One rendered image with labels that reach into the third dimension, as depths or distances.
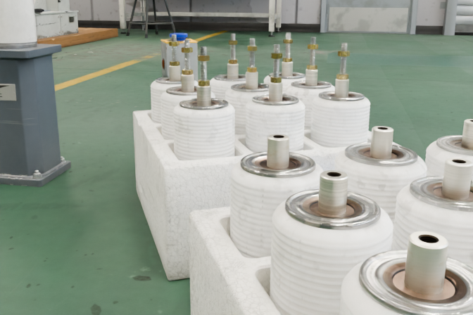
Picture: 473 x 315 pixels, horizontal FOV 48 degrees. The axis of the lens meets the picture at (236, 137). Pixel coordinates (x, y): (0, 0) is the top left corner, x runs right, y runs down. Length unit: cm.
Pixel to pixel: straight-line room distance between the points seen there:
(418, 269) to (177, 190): 49
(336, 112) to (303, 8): 517
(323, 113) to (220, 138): 18
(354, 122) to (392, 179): 34
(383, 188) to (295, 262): 17
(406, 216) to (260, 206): 13
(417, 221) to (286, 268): 12
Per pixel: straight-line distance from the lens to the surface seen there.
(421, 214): 46
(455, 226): 46
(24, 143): 125
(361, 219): 42
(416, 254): 33
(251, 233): 52
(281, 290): 44
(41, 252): 96
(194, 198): 78
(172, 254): 81
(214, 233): 55
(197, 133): 78
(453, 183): 48
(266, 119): 82
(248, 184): 50
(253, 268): 49
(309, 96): 97
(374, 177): 55
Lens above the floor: 42
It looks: 15 degrees down
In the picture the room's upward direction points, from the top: straight up
